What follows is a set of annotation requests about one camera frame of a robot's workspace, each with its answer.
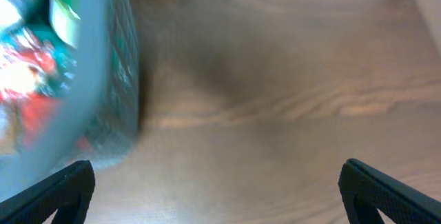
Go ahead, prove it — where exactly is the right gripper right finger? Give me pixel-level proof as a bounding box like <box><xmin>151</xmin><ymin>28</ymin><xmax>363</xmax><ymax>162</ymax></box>
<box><xmin>338</xmin><ymin>159</ymin><xmax>440</xmax><ymax>224</ymax></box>

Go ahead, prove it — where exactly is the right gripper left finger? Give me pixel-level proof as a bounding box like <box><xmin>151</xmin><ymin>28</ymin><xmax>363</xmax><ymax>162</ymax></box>
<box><xmin>1</xmin><ymin>161</ymin><xmax>95</xmax><ymax>224</ymax></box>

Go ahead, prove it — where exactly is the green Nescafe coffee bag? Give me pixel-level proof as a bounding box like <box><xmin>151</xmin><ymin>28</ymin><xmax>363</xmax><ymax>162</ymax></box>
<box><xmin>1</xmin><ymin>25</ymin><xmax>77</xmax><ymax>154</ymax></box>

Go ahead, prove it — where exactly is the green lidded jar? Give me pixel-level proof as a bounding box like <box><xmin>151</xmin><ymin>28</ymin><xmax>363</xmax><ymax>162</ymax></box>
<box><xmin>49</xmin><ymin>0</ymin><xmax>81</xmax><ymax>48</ymax></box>

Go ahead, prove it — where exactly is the grey plastic slatted basket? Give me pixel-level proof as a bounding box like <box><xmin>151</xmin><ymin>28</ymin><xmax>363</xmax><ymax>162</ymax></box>
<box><xmin>1</xmin><ymin>0</ymin><xmax>139</xmax><ymax>199</ymax></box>

